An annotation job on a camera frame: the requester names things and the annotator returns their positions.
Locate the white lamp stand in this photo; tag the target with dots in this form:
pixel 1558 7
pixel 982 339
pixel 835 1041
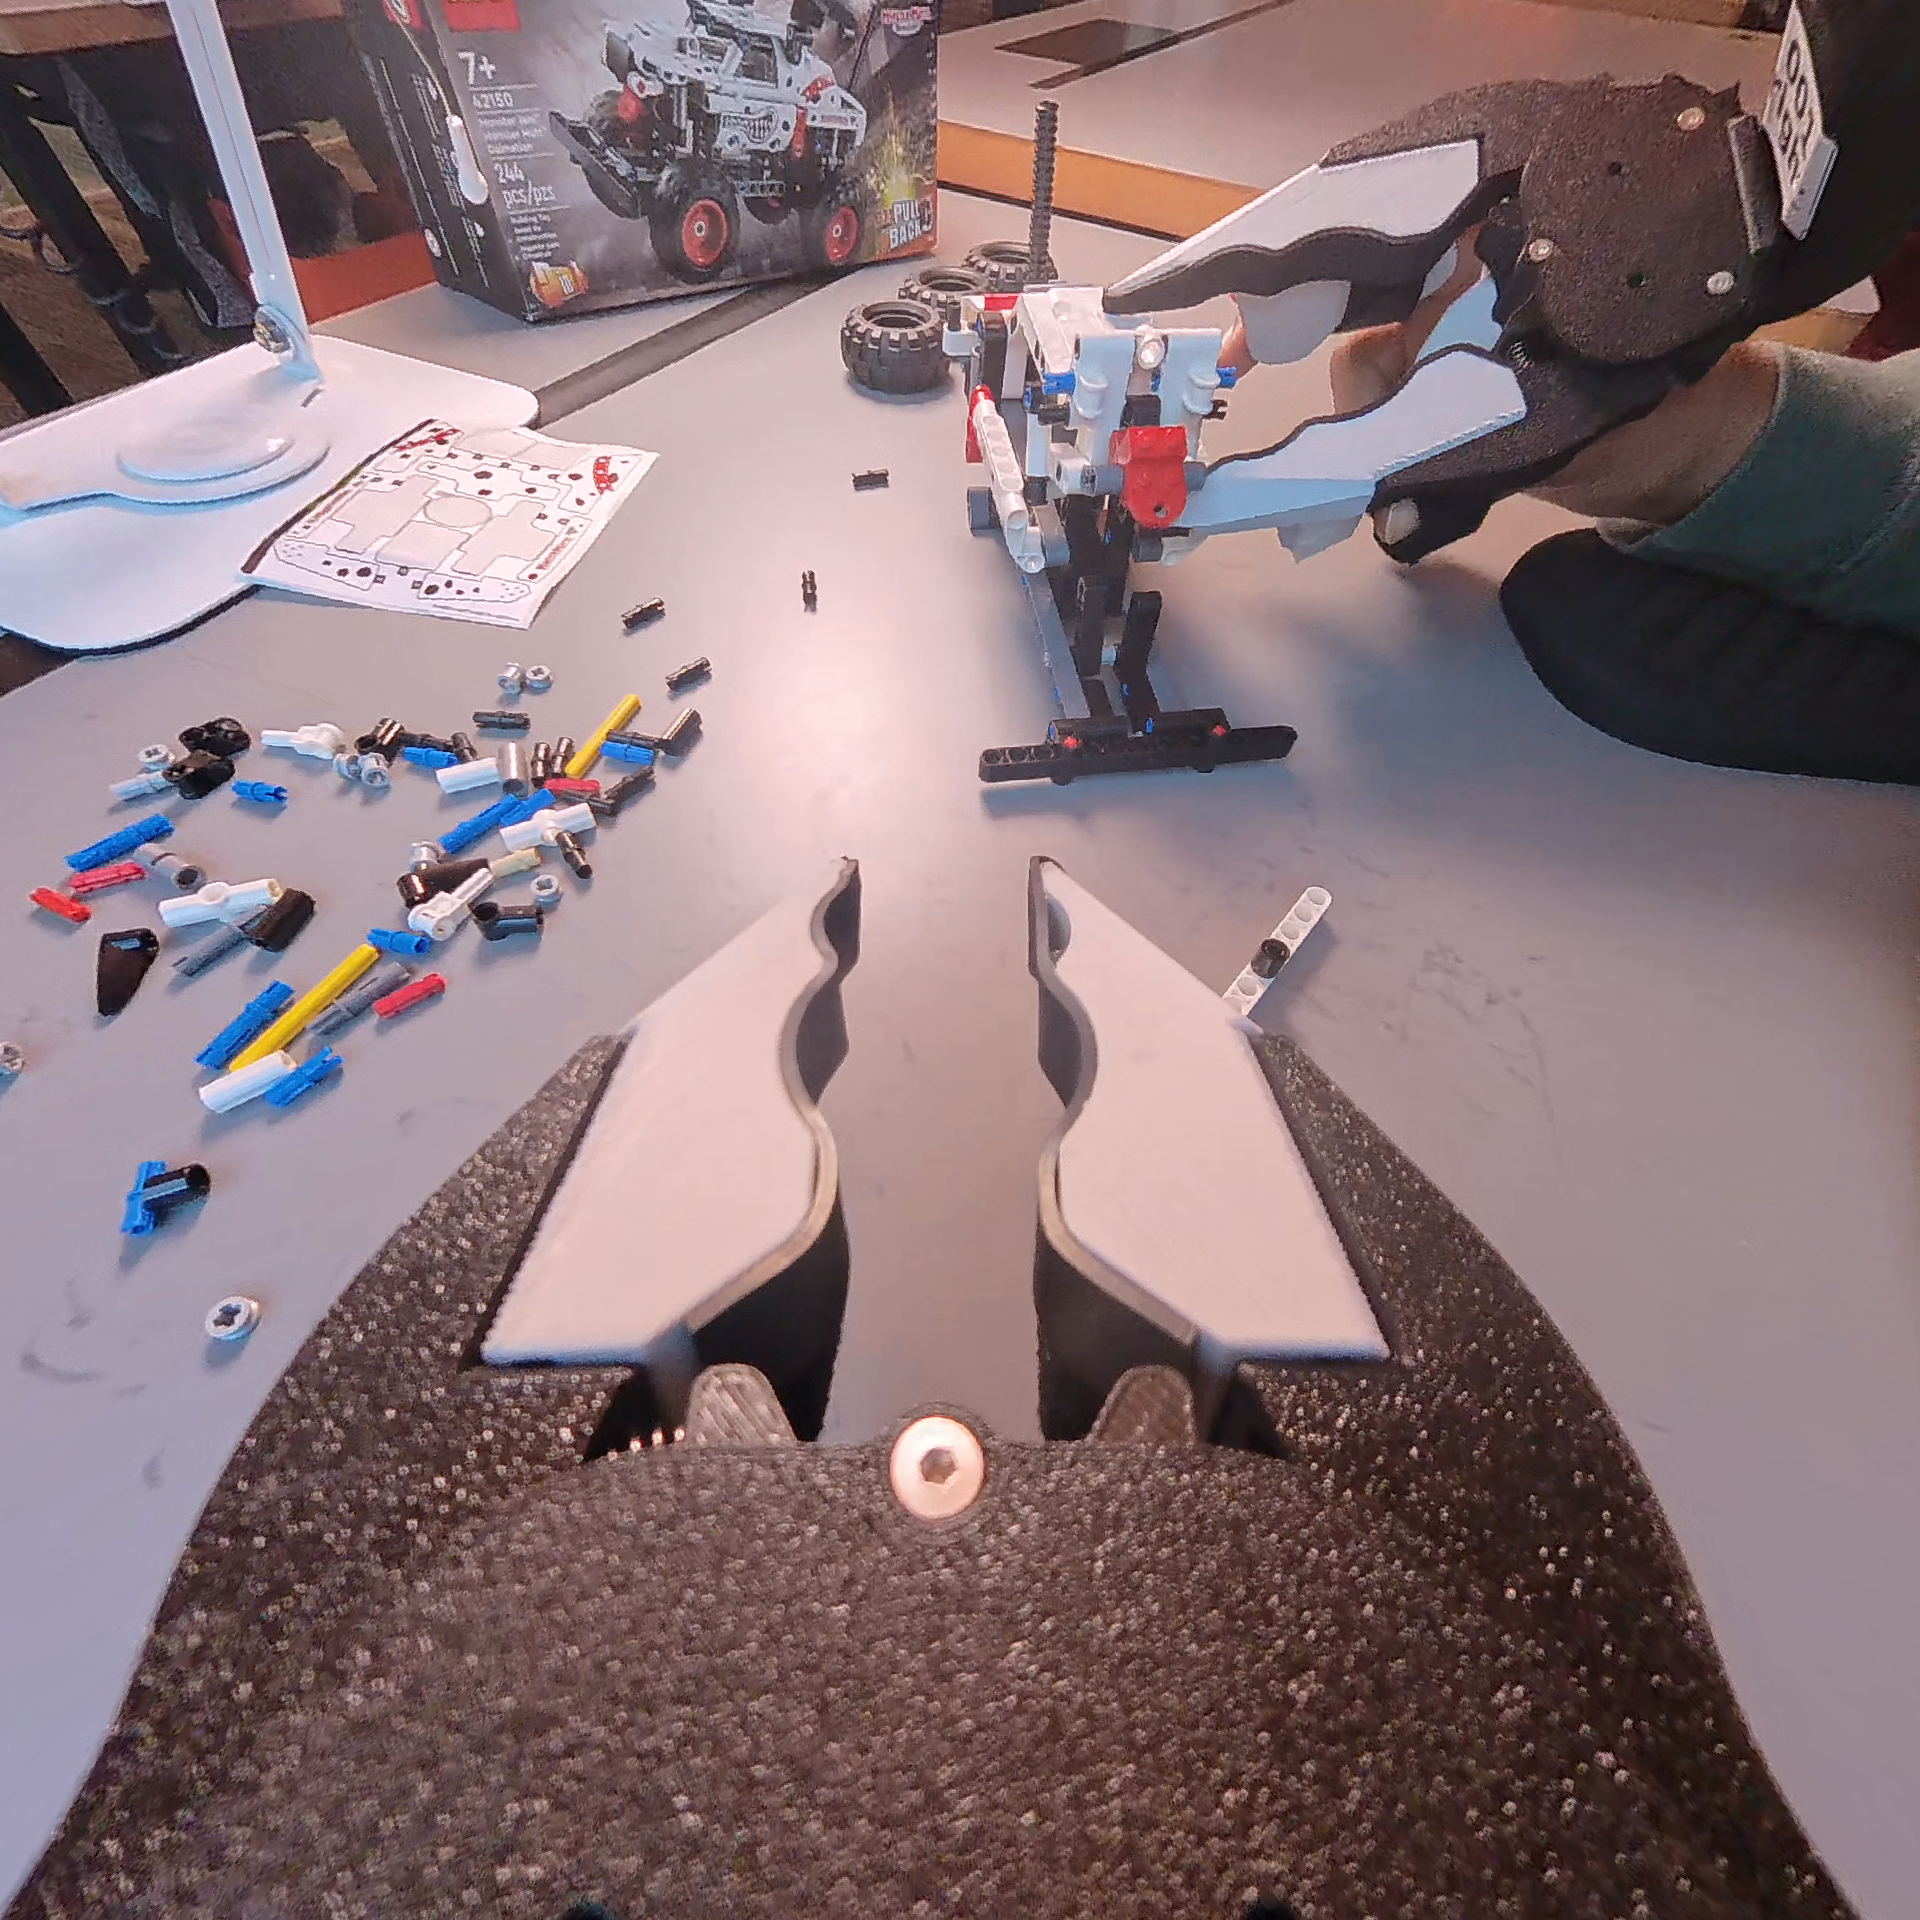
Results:
pixel 376 406

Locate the toy truck cardboard box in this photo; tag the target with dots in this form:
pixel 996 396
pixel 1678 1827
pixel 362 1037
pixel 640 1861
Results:
pixel 721 150

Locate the white sticker sheet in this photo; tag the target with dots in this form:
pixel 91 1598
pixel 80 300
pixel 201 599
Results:
pixel 450 524

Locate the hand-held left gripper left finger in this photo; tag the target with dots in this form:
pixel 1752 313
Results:
pixel 675 1185

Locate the white perforated brick beam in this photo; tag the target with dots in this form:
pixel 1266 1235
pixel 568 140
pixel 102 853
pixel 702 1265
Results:
pixel 1301 918

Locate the person's right hand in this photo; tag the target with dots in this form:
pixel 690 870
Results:
pixel 1651 435

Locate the grey table orange edge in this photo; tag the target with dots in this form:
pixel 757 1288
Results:
pixel 1348 119

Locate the toy brick truck model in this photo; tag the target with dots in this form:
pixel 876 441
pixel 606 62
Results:
pixel 1154 457

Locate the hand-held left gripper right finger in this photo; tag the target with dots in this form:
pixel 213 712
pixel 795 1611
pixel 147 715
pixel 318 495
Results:
pixel 1200 1185

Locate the black toy tyre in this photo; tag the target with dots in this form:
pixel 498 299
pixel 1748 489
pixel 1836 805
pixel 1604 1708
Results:
pixel 1002 267
pixel 896 348
pixel 932 289

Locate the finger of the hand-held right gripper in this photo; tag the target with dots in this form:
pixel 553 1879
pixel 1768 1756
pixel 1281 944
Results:
pixel 1348 203
pixel 1425 435

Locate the pile of loose brick pieces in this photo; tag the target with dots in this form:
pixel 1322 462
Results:
pixel 306 1001

